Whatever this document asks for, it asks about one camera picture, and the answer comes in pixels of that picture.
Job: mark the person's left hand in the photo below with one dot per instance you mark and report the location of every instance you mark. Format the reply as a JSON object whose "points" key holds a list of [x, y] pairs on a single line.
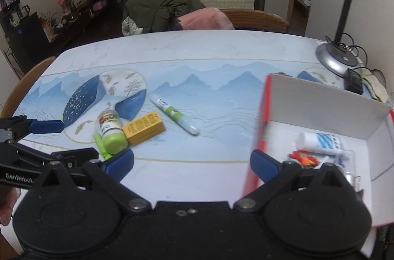
{"points": [[6, 207]]}

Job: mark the clear bottle with blue capsules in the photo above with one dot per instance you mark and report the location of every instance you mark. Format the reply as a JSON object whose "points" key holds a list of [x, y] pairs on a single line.
{"points": [[349, 167]]}

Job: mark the white and green pen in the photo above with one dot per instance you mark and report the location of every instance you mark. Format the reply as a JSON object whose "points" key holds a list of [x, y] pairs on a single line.
{"points": [[174, 114]]}

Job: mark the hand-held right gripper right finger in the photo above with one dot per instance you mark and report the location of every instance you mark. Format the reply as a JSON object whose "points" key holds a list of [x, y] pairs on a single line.
{"points": [[263, 164]]}

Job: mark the pink towel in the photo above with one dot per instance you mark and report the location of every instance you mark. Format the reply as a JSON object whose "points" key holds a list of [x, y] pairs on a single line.
{"points": [[203, 19]]}

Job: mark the pale patterned cloth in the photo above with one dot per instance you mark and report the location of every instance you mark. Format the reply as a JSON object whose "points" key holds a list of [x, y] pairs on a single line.
{"points": [[380, 87]]}

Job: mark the green jacket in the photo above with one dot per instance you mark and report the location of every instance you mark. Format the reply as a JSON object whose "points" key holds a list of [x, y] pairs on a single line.
{"points": [[160, 9]]}

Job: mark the black power adapter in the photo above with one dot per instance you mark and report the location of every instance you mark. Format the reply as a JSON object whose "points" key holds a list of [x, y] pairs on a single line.
{"points": [[354, 81]]}

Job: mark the yellow cardboard box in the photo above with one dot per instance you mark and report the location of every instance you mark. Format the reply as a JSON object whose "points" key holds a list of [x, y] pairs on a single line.
{"points": [[144, 127]]}

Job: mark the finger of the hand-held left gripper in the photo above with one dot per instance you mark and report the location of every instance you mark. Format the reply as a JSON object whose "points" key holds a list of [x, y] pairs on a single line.
{"points": [[46, 127], [70, 155]]}

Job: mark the black coffee machine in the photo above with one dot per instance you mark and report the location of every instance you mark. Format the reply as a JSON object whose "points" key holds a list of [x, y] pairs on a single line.
{"points": [[15, 14]]}

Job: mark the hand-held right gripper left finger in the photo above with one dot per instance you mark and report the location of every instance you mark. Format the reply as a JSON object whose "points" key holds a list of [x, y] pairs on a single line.
{"points": [[118, 164]]}

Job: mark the wooden chair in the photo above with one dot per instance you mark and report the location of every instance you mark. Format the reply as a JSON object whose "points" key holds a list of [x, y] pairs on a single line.
{"points": [[258, 20], [24, 78]]}

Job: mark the dark low cabinet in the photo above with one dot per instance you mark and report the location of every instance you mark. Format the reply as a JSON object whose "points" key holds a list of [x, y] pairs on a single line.
{"points": [[77, 17]]}

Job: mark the red cardboard box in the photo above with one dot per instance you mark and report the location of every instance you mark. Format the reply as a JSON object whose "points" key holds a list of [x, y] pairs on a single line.
{"points": [[323, 106]]}

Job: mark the green marker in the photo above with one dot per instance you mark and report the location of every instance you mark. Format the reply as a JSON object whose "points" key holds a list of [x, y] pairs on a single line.
{"points": [[100, 145]]}

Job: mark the white tube with blue label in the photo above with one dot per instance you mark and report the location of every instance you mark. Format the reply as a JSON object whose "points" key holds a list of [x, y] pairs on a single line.
{"points": [[323, 143]]}

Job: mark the jar with green lid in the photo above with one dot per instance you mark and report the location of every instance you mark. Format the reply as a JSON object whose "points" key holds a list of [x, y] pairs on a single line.
{"points": [[111, 134]]}

